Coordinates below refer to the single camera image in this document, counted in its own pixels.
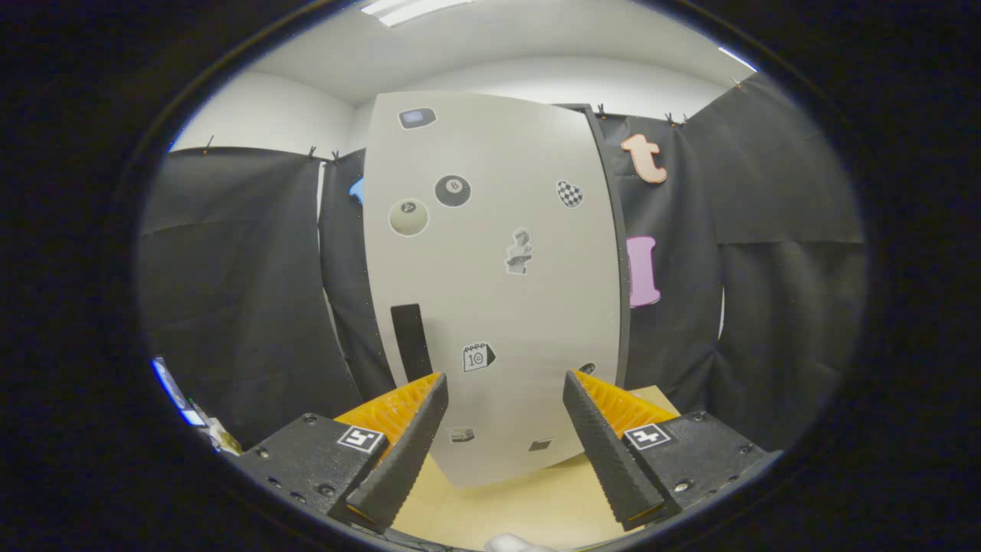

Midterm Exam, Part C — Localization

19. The grey shoe cabinet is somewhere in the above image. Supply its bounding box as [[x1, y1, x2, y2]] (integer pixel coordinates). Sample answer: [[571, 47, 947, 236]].
[[552, 103, 632, 392]]

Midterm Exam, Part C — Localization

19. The small ceiling light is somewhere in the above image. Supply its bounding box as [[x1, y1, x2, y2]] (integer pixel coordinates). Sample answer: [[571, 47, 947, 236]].
[[718, 46, 760, 74]]

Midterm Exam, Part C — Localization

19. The blue and white object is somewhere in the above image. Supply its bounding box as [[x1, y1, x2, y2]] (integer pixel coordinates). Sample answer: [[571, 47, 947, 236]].
[[151, 356, 206, 427]]

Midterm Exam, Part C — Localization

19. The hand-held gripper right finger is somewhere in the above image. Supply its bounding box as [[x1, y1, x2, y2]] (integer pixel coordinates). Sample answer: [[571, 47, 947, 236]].
[[562, 370, 784, 532]]

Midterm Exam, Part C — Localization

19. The long ceiling light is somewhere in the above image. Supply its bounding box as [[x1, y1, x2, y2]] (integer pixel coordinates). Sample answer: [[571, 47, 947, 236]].
[[360, 0, 476, 28]]

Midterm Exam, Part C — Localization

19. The black backdrop cloth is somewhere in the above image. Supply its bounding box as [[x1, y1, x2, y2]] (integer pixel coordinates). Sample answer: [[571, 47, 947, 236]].
[[138, 73, 868, 453]]

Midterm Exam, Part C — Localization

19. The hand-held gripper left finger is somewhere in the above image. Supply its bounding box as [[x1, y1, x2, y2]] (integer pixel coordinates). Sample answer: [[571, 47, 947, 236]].
[[230, 373, 449, 534]]

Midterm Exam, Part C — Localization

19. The white printed package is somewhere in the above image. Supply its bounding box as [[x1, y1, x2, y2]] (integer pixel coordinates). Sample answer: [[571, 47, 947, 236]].
[[201, 416, 244, 455]]

